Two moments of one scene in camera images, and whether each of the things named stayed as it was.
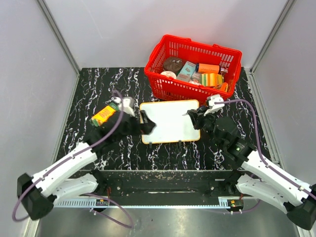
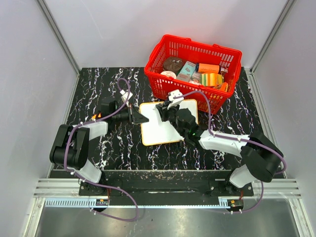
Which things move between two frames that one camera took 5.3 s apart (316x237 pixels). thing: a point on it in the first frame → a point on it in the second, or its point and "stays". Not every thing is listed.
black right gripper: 197,115 → 164,111
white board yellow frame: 171,125 stays
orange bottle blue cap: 207,68 stays
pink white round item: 169,73 stays
